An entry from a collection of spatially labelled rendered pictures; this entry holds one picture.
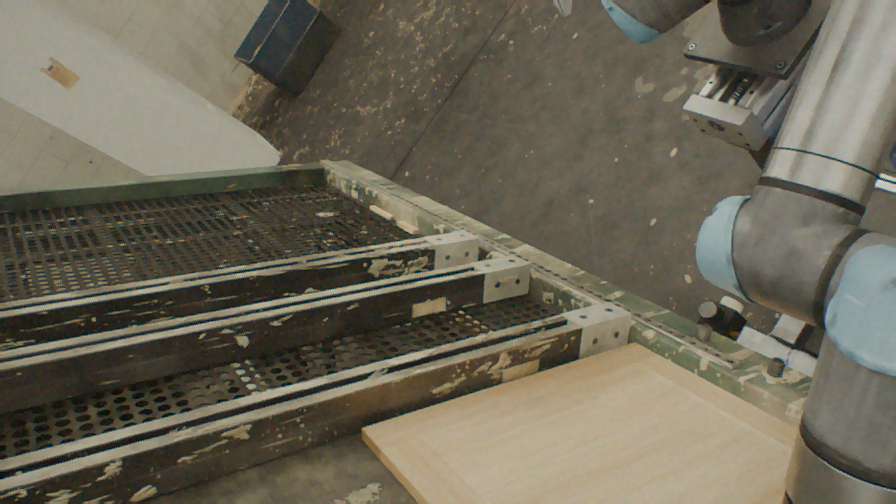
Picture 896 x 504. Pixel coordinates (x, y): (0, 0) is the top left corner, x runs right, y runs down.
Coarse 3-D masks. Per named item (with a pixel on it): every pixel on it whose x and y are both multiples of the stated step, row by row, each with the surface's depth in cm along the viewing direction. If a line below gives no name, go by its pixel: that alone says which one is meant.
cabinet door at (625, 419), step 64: (512, 384) 110; (576, 384) 112; (640, 384) 113; (704, 384) 114; (384, 448) 92; (448, 448) 94; (512, 448) 94; (576, 448) 95; (640, 448) 96; (704, 448) 97; (768, 448) 98
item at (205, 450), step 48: (480, 336) 114; (528, 336) 115; (576, 336) 119; (624, 336) 127; (336, 384) 98; (384, 384) 98; (432, 384) 103; (480, 384) 109; (144, 432) 84; (192, 432) 84; (240, 432) 87; (288, 432) 92; (336, 432) 96; (0, 480) 74; (48, 480) 75; (96, 480) 79; (144, 480) 82; (192, 480) 86
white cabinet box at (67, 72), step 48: (0, 0) 361; (48, 0) 419; (0, 48) 369; (48, 48) 380; (96, 48) 392; (0, 96) 378; (48, 96) 389; (96, 96) 402; (144, 96) 415; (192, 96) 484; (96, 144) 412; (144, 144) 426; (192, 144) 440; (240, 144) 456
